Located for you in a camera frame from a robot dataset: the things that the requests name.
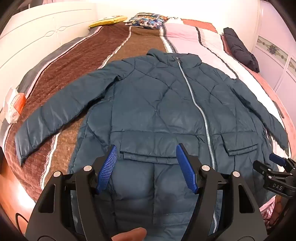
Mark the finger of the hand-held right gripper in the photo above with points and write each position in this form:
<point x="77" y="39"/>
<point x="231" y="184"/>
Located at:
<point x="263" y="168"/>
<point x="277" y="158"/>

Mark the black folded jacket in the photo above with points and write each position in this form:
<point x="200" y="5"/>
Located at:
<point x="238" y="48"/>

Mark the person's right forearm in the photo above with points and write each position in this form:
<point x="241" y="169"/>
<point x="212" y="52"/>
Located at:
<point x="268" y="210"/>

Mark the lilac wardrobe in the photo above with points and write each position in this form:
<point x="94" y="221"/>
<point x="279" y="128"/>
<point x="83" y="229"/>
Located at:
<point x="277" y="30"/>

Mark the person's left hand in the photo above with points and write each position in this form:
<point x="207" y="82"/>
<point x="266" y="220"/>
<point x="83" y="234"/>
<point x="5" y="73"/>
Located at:
<point x="129" y="235"/>

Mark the black phone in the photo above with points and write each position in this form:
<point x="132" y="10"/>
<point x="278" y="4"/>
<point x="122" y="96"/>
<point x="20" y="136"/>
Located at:
<point x="278" y="110"/>

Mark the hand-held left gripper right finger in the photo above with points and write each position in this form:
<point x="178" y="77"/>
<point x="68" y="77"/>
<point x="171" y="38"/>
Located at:
<point x="186" y="166"/>

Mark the white headboard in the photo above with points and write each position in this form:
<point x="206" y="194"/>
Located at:
<point x="34" y="30"/>

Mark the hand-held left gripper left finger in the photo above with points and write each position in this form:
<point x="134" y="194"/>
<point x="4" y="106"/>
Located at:
<point x="108" y="166"/>

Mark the cartoon printed pillow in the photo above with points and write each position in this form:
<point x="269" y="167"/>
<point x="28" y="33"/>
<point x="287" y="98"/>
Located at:
<point x="145" y="20"/>

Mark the salmon pink bedsheet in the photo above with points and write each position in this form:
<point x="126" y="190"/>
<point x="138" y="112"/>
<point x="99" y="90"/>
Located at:
<point x="266" y="83"/>

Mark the yellow pillow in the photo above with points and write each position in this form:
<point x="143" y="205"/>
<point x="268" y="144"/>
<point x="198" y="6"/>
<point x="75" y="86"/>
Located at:
<point x="106" y="21"/>

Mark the brown striped blanket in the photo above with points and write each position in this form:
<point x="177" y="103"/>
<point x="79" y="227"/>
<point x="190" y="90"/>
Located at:
<point x="76" y="58"/>

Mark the white orange plastic bag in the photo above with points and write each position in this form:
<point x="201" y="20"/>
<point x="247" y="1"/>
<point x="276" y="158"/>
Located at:
<point x="13" y="104"/>

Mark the teal quilted jacket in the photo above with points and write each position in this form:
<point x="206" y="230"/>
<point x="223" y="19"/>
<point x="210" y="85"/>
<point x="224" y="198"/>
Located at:
<point x="157" y="104"/>

